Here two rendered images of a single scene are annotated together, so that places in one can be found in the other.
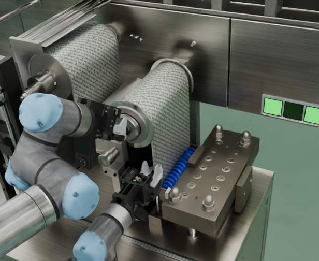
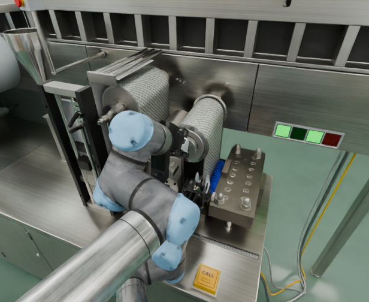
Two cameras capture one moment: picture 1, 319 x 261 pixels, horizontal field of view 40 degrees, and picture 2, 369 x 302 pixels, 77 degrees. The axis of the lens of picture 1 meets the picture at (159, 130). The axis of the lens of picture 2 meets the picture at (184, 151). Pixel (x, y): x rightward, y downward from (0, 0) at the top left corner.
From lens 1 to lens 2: 44 cm
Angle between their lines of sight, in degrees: 7
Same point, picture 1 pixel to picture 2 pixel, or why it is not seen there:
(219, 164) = (244, 172)
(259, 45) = (279, 84)
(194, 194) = (232, 196)
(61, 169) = (159, 190)
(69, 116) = (157, 135)
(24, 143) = (114, 162)
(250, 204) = (263, 200)
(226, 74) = (248, 107)
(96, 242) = (174, 247)
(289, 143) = not seen: hidden behind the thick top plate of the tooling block
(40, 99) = (133, 117)
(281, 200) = not seen: hidden behind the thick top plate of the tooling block
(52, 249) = not seen: hidden behind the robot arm
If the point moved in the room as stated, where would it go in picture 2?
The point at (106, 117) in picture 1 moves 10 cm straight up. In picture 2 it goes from (180, 137) to (179, 102)
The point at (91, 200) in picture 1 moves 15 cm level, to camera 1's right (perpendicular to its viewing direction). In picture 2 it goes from (193, 223) to (278, 213)
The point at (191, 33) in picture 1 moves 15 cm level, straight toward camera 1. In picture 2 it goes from (225, 76) to (233, 91)
